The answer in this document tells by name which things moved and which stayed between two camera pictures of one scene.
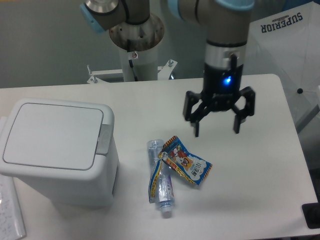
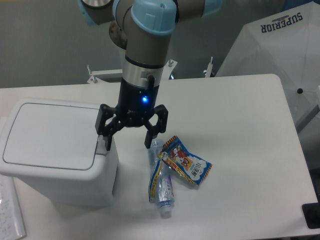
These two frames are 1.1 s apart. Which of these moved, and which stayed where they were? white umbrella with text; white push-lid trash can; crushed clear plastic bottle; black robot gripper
Moved: black robot gripper
Stayed: crushed clear plastic bottle; white push-lid trash can; white umbrella with text
